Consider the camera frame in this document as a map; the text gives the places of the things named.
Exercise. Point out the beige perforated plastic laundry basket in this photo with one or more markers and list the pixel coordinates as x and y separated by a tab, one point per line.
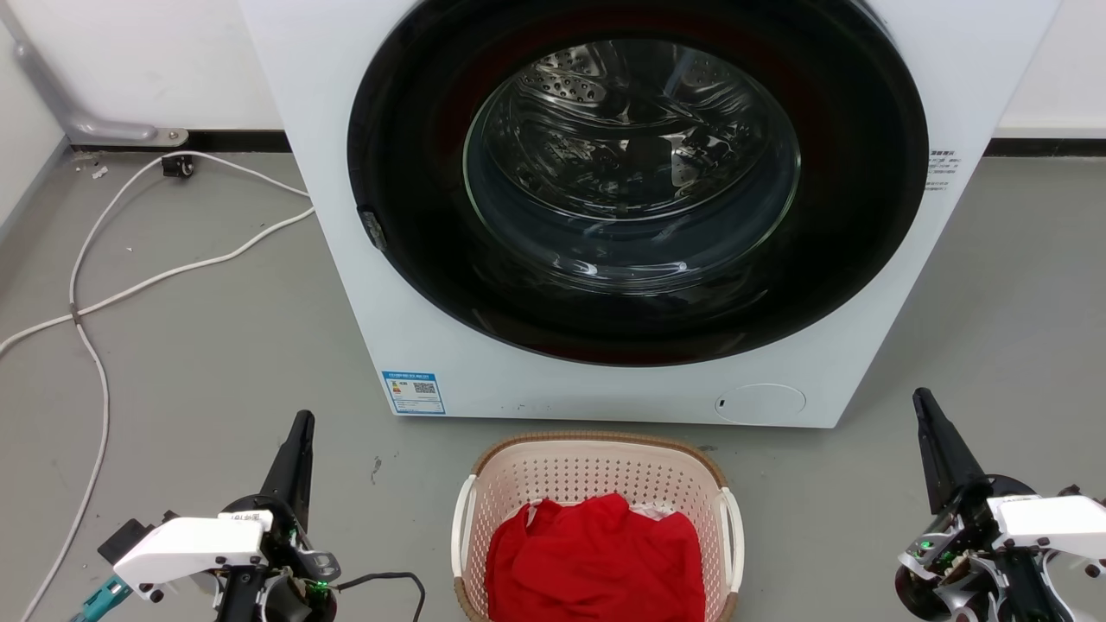
596	471

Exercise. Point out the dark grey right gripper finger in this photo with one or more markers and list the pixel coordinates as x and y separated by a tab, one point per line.
957	458
937	462

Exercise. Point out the white front-load washing machine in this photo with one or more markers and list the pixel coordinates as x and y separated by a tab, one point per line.
864	285

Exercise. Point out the grey drain pipe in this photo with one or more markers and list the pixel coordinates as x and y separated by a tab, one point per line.
52	91

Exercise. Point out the red garment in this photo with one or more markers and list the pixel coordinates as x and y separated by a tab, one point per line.
596	561

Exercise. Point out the black round glass washer door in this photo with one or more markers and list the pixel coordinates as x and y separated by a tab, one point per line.
432	285

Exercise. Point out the blue energy label sticker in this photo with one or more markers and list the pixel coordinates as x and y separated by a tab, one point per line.
413	392

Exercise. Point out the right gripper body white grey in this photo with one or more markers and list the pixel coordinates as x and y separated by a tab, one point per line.
1028	540

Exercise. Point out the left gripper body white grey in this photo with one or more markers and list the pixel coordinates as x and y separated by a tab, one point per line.
194	546

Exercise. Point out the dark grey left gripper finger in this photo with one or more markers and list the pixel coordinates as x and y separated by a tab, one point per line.
282	471
302	484

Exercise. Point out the round white filter cover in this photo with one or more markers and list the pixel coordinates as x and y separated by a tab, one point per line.
760	403

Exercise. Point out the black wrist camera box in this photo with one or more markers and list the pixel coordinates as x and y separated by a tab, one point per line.
130	536

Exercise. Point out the teal plastic connector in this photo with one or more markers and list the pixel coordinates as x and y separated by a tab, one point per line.
102	598

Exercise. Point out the small text warning sticker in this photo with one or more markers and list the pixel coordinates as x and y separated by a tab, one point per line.
941	171

